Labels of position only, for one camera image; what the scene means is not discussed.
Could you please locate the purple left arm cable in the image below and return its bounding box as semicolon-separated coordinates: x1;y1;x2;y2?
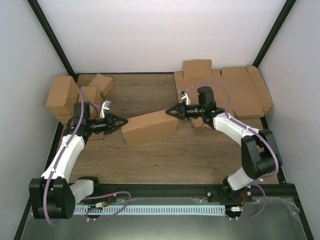
42;89;132;226

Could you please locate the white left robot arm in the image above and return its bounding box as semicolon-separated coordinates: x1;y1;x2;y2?
28;102;128;222

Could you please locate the tilted small cardboard box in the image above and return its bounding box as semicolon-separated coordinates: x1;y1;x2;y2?
89;73;114;98

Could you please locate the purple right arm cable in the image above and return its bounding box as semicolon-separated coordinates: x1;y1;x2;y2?
184;80;281;222

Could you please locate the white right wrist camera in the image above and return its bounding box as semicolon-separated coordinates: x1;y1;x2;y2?
178;90;191;105

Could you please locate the tall folded cardboard box stack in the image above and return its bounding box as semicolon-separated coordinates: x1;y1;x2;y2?
45;76;79;125

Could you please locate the black right frame post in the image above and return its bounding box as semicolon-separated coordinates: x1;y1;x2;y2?
252;0;297;68

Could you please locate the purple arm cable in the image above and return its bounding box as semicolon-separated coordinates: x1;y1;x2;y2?
42;89;132;226
184;80;281;222

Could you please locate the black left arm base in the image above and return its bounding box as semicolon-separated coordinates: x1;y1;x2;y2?
80;184;118;204

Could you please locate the black left frame post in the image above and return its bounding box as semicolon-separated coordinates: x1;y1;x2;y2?
27;0;76;77

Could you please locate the light blue slotted cable duct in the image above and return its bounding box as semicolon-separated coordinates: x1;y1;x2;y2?
73;205;226;216

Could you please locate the black frame post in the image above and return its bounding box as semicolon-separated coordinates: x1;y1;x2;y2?
252;0;297;68
27;0;76;77

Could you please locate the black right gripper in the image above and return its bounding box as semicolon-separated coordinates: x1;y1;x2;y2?
166;101;205;121

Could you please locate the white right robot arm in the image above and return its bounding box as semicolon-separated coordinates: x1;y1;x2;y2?
165;86;282;202

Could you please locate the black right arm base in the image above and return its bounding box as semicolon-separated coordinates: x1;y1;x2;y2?
205;184;252;205

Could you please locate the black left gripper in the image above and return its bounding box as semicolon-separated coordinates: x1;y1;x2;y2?
87;113;129;135

